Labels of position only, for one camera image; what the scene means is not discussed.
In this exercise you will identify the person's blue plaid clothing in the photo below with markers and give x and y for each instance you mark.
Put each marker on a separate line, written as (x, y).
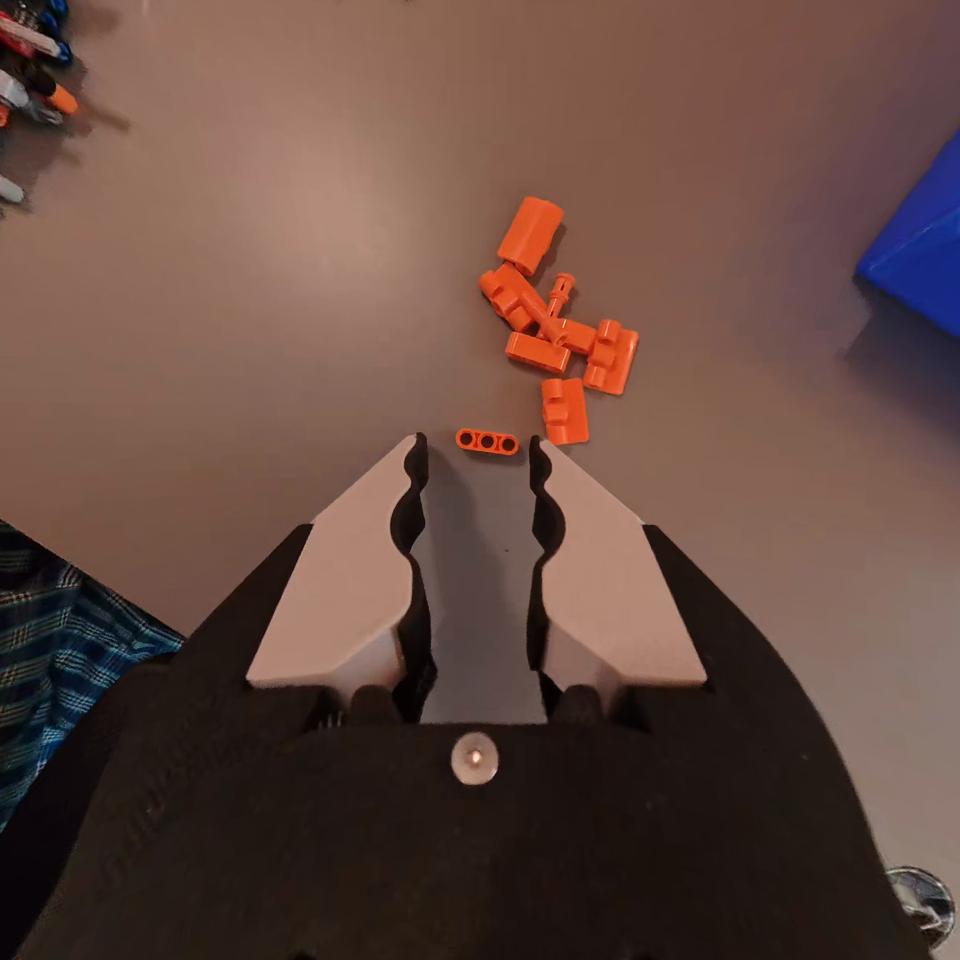
(60, 637)

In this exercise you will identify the orange three-hole lego beam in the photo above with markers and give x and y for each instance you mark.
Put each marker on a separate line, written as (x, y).
(476, 442)

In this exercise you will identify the pile of orange lego pieces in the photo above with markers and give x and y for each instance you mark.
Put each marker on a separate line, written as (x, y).
(532, 232)

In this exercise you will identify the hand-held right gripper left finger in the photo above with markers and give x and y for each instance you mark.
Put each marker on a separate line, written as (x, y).
(337, 585)

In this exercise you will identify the shiny round metal object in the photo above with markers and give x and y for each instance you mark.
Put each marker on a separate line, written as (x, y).
(919, 900)

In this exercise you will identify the colourful lego model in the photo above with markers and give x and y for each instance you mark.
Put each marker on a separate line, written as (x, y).
(37, 41)

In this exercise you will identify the blue plastic box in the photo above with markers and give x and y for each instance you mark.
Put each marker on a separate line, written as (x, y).
(922, 255)

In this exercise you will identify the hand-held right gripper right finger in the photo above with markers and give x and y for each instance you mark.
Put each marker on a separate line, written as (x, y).
(615, 592)

